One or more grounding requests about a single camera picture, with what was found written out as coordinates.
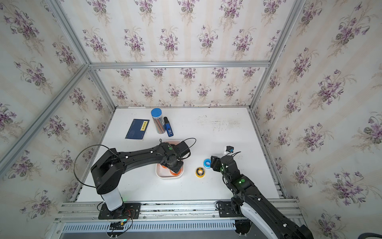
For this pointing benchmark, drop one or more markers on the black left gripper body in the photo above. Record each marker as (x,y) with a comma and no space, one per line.
(176,166)

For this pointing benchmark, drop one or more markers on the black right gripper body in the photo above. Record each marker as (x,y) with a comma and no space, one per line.
(218,165)

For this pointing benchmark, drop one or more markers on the blue-centred orange tape roll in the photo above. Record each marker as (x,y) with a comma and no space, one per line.
(207,163)

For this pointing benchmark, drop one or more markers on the small yellow-black tape roll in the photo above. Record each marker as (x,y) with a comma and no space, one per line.
(200,172)

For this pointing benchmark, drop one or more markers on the white plastic storage box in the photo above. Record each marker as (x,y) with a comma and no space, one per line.
(165,174)

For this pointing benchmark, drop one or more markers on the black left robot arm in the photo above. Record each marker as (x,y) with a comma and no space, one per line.
(110,167)

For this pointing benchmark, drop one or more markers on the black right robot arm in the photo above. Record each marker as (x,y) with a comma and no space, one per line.
(249,202)

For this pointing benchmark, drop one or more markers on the blue stapler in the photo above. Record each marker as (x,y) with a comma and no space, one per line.
(168,127)

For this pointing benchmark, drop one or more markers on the blue-lidded pencil tube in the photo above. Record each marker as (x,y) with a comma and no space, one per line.
(157,117)

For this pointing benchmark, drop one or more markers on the dark blue book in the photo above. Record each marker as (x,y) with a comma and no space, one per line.
(137,129)

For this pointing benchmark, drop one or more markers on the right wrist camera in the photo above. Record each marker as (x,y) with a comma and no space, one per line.
(229,149)

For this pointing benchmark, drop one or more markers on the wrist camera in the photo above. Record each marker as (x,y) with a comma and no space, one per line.
(182,149)
(229,149)

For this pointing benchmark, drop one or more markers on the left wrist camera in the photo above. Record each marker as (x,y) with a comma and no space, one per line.
(182,149)

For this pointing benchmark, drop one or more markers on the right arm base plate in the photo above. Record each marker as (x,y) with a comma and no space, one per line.
(226,209)

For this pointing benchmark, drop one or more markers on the aluminium front rail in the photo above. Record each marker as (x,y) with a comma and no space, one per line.
(170,211)

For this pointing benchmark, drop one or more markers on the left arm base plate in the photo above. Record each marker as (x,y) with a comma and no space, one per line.
(127,210)

